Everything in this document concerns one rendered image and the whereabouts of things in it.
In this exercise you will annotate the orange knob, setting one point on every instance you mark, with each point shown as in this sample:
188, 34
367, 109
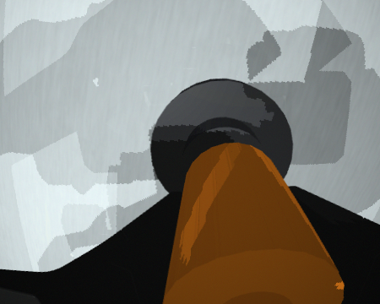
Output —
242, 237

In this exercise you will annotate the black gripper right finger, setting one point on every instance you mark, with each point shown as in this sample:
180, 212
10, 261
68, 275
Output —
352, 242

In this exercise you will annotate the dark grey round pedestal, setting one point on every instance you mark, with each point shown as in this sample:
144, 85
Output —
214, 112

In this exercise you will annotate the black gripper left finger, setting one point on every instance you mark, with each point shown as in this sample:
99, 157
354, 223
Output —
128, 268

